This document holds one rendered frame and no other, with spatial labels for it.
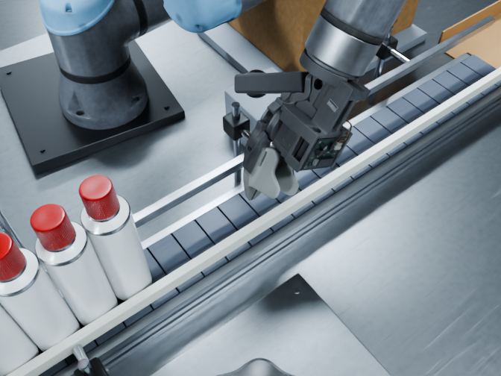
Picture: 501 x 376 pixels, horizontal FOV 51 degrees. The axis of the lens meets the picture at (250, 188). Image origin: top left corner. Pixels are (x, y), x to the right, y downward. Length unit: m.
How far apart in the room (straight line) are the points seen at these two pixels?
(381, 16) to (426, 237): 0.37
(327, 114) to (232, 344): 0.29
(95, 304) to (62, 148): 0.35
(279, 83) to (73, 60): 0.35
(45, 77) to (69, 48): 0.22
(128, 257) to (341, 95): 0.29
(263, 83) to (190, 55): 0.44
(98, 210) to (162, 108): 0.44
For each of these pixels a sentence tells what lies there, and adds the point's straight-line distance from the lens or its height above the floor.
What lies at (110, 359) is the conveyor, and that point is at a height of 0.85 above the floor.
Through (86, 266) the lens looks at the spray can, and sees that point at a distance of 0.56.
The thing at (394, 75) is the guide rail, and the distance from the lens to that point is 0.84.
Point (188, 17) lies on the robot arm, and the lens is 0.52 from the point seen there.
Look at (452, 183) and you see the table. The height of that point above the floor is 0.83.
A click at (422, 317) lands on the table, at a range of 0.75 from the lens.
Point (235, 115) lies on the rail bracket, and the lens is 0.72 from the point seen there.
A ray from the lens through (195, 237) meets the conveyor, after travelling 0.72.
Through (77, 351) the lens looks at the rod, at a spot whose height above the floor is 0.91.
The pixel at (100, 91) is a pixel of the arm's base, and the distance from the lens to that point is 0.88.
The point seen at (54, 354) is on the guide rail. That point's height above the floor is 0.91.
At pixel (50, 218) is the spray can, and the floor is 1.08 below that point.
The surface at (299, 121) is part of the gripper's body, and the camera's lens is 0.59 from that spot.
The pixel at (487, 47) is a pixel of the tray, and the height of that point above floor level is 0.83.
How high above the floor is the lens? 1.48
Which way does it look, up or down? 52 degrees down
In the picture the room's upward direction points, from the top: straight up
